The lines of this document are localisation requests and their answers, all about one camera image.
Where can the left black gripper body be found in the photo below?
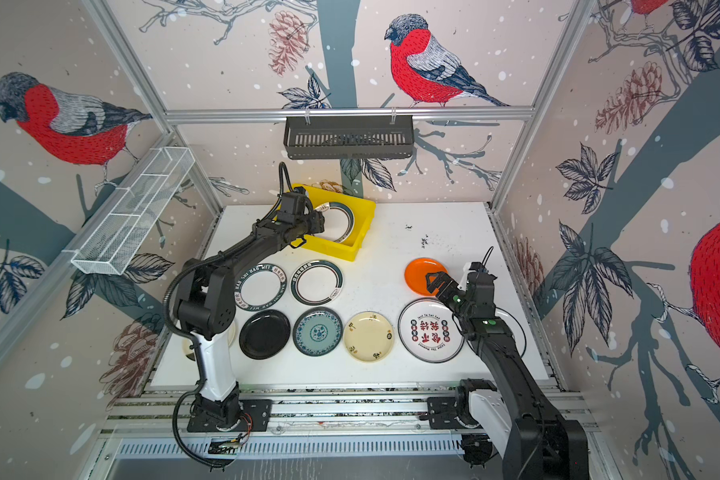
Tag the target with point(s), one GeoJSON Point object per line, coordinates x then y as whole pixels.
{"type": "Point", "coordinates": [309, 225]}

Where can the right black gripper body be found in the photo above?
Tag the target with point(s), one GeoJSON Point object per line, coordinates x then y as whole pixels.
{"type": "Point", "coordinates": [462, 304]}

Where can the orange plastic plate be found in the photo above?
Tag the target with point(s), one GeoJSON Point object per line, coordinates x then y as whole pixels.
{"type": "Point", "coordinates": [416, 272]}

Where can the large green rimmed white plate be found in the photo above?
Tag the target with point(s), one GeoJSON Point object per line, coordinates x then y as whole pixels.
{"type": "Point", "coordinates": [339, 222]}

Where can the white plate thin dark rim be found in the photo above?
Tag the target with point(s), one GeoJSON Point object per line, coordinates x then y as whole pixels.
{"type": "Point", "coordinates": [516, 328]}

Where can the white plate red characters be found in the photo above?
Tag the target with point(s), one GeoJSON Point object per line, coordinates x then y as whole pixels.
{"type": "Point", "coordinates": [428, 331]}

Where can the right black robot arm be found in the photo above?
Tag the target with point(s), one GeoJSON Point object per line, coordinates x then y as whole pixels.
{"type": "Point", "coordinates": [530, 435]}

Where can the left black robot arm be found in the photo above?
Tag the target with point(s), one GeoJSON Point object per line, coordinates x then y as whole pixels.
{"type": "Point", "coordinates": [200, 305]}

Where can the yellow plastic bin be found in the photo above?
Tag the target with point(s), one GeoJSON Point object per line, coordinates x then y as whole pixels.
{"type": "Point", "coordinates": [363, 210]}

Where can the medium green rimmed white plate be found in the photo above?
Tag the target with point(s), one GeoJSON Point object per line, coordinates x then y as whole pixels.
{"type": "Point", "coordinates": [317, 282]}

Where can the dark lettered rim white plate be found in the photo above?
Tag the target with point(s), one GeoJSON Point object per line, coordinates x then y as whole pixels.
{"type": "Point", "coordinates": [260, 287]}

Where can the cream floral round plate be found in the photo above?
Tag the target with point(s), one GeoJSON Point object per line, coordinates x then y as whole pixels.
{"type": "Point", "coordinates": [369, 337]}

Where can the teal patterned round plate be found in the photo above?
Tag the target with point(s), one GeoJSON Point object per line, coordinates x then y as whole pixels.
{"type": "Point", "coordinates": [317, 332]}

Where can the black round plate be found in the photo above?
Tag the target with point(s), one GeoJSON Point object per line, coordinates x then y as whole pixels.
{"type": "Point", "coordinates": [265, 334]}

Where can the cream plate dark smudge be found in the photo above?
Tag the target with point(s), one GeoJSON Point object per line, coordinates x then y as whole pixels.
{"type": "Point", "coordinates": [230, 336]}

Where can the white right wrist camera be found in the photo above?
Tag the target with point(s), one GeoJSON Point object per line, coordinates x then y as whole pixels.
{"type": "Point", "coordinates": [471, 267]}

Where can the black hanging wall basket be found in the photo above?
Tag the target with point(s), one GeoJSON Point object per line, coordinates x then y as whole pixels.
{"type": "Point", "coordinates": [348, 137]}

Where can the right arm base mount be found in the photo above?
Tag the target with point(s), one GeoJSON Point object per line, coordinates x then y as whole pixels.
{"type": "Point", "coordinates": [442, 414]}

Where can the white wire mesh shelf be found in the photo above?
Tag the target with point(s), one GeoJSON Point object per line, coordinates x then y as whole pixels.
{"type": "Point", "coordinates": [115, 241]}

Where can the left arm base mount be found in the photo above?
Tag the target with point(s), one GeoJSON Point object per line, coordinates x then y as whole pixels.
{"type": "Point", "coordinates": [232, 416]}

